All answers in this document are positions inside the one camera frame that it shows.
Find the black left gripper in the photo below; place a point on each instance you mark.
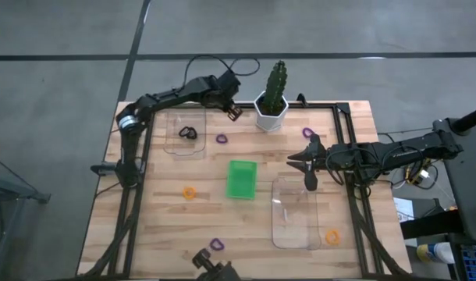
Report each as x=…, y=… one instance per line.
x=226, y=89

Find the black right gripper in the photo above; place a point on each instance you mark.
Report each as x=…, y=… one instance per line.
x=318, y=158

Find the clear plastic bin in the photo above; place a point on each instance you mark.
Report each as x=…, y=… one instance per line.
x=175, y=148
x=296, y=218

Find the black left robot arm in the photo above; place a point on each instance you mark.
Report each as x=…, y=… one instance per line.
x=175, y=93

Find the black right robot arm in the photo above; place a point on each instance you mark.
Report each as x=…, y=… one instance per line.
x=398, y=154

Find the white hexagonal plant pot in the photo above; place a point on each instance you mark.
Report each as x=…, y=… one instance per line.
x=269, y=123

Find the green cactus plant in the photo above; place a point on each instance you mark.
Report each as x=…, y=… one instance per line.
x=275, y=89

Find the green plastic slotted basket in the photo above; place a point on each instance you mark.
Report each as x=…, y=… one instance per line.
x=242, y=179

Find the white paper sheet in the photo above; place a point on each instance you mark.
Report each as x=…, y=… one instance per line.
x=403, y=208

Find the black shelf board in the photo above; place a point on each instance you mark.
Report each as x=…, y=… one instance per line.
x=429, y=224

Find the white bottle yellow cap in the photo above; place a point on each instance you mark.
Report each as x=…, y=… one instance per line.
x=437, y=253

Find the grid patterned crate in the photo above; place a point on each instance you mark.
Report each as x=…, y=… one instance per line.
x=474, y=265

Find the grey metal stand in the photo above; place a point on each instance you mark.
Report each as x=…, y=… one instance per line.
x=11, y=189

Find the black metal table frame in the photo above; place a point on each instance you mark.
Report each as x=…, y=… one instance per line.
x=320, y=105

